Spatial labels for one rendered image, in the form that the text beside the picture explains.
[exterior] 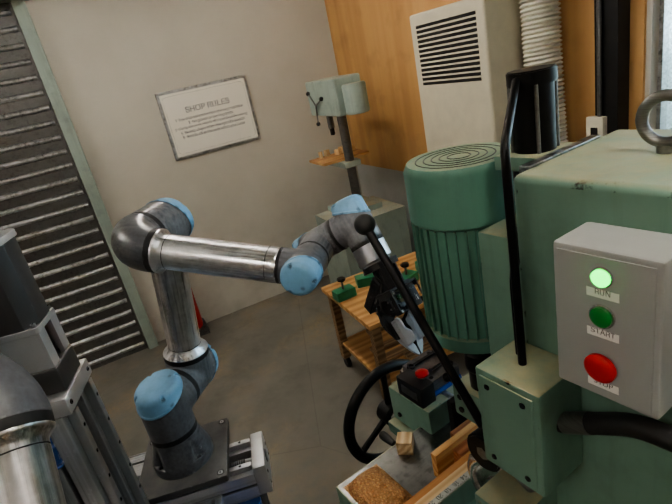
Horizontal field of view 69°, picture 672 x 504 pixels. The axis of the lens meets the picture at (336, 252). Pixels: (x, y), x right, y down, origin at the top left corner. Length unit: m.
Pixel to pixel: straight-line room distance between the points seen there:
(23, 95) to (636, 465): 3.45
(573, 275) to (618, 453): 0.26
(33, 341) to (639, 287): 0.86
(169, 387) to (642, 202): 1.06
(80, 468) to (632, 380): 0.88
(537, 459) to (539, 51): 1.83
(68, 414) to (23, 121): 2.80
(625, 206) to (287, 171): 3.48
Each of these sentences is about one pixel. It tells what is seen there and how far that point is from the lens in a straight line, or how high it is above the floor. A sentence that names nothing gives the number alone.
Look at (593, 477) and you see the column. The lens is 0.75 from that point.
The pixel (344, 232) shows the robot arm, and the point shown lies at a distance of 1.03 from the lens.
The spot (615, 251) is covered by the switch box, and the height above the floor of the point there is 1.48.
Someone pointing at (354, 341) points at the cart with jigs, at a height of 0.18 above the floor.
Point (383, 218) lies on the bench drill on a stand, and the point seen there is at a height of 0.67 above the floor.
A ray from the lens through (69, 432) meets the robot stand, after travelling 1.01.
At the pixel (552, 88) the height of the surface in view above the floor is 1.59.
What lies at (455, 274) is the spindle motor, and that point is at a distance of 0.77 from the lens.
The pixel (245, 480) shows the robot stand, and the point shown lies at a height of 0.75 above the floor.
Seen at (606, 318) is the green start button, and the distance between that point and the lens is 0.51.
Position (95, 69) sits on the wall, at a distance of 3.64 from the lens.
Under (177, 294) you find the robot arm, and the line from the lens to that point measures 1.27.
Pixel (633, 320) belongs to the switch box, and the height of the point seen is 1.42.
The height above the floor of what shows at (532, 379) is 1.30.
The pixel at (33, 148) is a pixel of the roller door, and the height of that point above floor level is 1.55.
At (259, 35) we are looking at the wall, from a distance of 3.85.
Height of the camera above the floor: 1.68
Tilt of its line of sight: 21 degrees down
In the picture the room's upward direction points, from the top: 12 degrees counter-clockwise
